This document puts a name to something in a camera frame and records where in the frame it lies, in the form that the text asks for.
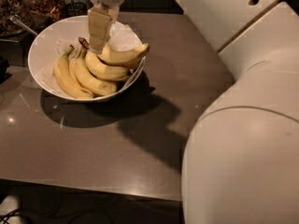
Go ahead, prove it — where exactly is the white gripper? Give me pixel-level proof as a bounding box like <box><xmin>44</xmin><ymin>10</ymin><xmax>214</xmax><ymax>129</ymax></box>
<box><xmin>88</xmin><ymin>0</ymin><xmax>124</xmax><ymax>54</ymax></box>

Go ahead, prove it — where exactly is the yellow banana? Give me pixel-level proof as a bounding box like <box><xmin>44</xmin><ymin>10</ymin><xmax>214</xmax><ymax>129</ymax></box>
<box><xmin>53</xmin><ymin>45</ymin><xmax>93</xmax><ymax>99</ymax></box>
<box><xmin>75</xmin><ymin>49</ymin><xmax>118</xmax><ymax>96</ymax></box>
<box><xmin>85</xmin><ymin>50</ymin><xmax>130</xmax><ymax>81</ymax></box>
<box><xmin>69</xmin><ymin>48</ymin><xmax>81</xmax><ymax>85</ymax></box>
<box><xmin>98</xmin><ymin>43</ymin><xmax>150</xmax><ymax>67</ymax></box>

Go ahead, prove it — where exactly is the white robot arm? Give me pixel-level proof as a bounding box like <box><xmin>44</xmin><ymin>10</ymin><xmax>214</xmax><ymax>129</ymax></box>
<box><xmin>176</xmin><ymin>0</ymin><xmax>299</xmax><ymax>224</ymax></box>

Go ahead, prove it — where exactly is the white bowl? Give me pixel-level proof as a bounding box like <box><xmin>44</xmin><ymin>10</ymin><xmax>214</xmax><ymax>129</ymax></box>
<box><xmin>28</xmin><ymin>15</ymin><xmax>146</xmax><ymax>102</ymax></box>

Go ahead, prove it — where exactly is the glass snack jar right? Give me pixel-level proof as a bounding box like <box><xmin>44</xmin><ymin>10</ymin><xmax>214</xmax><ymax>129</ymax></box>
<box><xmin>26</xmin><ymin>0</ymin><xmax>65</xmax><ymax>22</ymax></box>

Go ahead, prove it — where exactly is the glass snack jar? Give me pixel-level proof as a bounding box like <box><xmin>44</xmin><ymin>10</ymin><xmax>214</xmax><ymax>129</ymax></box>
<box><xmin>0</xmin><ymin>0</ymin><xmax>34</xmax><ymax>37</ymax></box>
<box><xmin>26</xmin><ymin>0</ymin><xmax>65</xmax><ymax>22</ymax></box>

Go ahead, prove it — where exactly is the glass snack jar left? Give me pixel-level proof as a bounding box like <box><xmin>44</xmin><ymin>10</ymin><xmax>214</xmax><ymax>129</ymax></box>
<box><xmin>0</xmin><ymin>0</ymin><xmax>34</xmax><ymax>37</ymax></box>

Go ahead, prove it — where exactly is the metal scoop handle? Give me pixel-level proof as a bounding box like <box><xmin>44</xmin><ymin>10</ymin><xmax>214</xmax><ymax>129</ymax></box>
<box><xmin>9</xmin><ymin>15</ymin><xmax>38</xmax><ymax>36</ymax></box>

